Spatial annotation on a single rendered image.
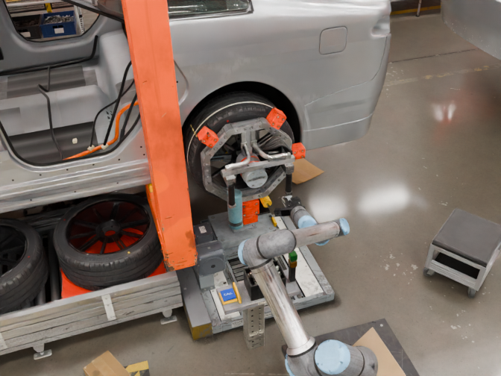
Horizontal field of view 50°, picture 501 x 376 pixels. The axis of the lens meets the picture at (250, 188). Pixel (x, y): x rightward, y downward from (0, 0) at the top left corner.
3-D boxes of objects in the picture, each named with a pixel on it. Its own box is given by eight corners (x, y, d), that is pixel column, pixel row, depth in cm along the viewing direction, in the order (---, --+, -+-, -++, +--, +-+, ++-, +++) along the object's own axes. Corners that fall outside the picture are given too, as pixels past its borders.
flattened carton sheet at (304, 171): (282, 144, 486) (282, 141, 484) (324, 173, 451) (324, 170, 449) (256, 156, 472) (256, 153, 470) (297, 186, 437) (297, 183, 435)
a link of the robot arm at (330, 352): (364, 377, 247) (342, 371, 236) (332, 380, 257) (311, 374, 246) (362, 344, 254) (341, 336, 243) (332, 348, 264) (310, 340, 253)
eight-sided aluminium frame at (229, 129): (286, 185, 345) (288, 111, 312) (291, 192, 340) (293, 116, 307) (204, 204, 332) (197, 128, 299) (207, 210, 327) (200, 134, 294)
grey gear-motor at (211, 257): (212, 245, 375) (208, 207, 353) (229, 289, 344) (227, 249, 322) (186, 251, 371) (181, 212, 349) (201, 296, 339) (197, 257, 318)
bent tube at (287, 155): (278, 140, 314) (279, 124, 308) (291, 158, 300) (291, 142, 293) (250, 146, 310) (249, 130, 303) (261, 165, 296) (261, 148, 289)
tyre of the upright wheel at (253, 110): (258, 186, 372) (297, 102, 341) (270, 207, 354) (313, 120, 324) (168, 172, 341) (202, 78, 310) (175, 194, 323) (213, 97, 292)
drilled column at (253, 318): (259, 332, 327) (258, 285, 301) (265, 345, 319) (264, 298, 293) (243, 336, 325) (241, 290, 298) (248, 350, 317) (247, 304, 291)
